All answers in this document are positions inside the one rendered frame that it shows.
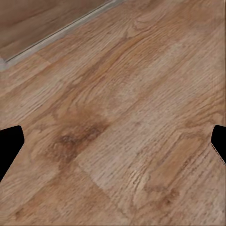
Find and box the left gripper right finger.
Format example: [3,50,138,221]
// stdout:
[211,125,226,163]

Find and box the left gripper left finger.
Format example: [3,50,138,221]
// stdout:
[0,125,24,181]

